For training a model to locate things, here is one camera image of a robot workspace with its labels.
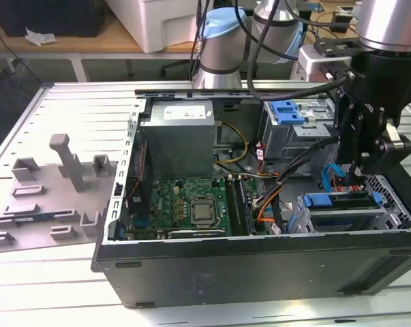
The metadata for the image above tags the orange black power wire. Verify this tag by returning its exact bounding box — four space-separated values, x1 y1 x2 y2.
331 175 369 200

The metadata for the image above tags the hard disk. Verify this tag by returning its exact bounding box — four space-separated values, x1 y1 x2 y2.
286 190 386 236

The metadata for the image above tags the metal disk bay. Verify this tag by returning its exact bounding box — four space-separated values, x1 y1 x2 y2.
286 190 407 236

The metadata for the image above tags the blue plastic drive latch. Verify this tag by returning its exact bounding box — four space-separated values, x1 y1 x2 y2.
270 98 310 125

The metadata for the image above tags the metal optical drive cage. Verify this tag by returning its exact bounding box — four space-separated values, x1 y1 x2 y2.
261 97 341 161

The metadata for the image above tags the small black box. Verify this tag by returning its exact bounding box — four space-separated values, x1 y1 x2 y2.
330 12 352 33

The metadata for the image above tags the installed RAM stick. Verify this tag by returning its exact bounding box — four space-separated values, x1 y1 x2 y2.
238 176 258 236

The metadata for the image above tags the silver CPU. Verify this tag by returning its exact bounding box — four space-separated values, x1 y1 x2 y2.
193 203 215 221

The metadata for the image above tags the grey power supply unit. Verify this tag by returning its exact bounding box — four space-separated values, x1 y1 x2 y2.
139 99 215 180

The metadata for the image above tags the black open PC case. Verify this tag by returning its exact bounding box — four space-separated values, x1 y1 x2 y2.
91 78 411 309

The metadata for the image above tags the CPU socket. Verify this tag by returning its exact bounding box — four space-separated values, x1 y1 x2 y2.
189 196 220 228

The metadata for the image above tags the black graphics card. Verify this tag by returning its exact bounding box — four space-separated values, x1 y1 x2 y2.
167 228 226 239

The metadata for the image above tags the green motherboard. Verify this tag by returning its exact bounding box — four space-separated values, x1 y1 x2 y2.
121 176 271 239

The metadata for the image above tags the white plastic box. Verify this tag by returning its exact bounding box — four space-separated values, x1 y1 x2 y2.
106 0 209 54

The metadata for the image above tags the wooden desk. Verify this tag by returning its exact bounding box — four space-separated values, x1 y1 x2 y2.
0 0 411 82

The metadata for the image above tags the grey parts rack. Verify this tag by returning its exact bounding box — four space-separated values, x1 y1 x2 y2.
0 133 119 255

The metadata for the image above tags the large black box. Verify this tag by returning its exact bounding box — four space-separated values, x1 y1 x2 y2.
0 0 106 38

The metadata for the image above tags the crumpled white tissue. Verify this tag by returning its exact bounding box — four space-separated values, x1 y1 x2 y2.
24 26 59 47

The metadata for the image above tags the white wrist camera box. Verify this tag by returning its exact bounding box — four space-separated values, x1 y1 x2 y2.
299 46 354 82

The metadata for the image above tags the black cable bundle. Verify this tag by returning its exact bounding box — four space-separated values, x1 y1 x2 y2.
256 134 341 219

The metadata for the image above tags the blue data wire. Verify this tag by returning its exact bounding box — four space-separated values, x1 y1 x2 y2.
322 163 346 193

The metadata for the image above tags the thick black camera cable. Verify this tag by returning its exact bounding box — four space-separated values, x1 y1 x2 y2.
234 0 349 102

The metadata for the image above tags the orange yellow wire bundle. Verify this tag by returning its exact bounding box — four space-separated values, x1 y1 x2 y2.
256 193 288 223

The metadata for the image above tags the thin black cable with connector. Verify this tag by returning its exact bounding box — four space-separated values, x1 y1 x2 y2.
190 0 210 80

